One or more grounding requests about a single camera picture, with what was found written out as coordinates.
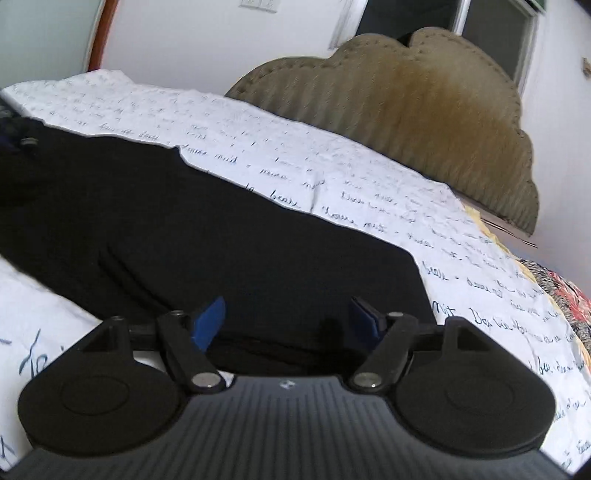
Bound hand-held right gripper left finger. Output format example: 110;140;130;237
82;295;228;395

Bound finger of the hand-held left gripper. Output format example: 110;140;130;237
0;104;44;154

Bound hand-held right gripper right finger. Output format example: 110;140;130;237
348;296;496;395

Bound black pants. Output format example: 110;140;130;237
0;121;440;376

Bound frosted floral glass door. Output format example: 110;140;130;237
0;0;106;89

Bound white script-printed blanket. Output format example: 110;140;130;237
0;69;591;472

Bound pale yellow sheet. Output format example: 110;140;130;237
464;205;513;254

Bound floral zebra patterned cloth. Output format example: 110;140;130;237
516;258;591;372

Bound tan upholstered headboard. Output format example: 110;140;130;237
225;27;541;237

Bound window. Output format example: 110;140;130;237
329;0;542;95

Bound wooden door frame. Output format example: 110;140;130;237
89;0;120;73

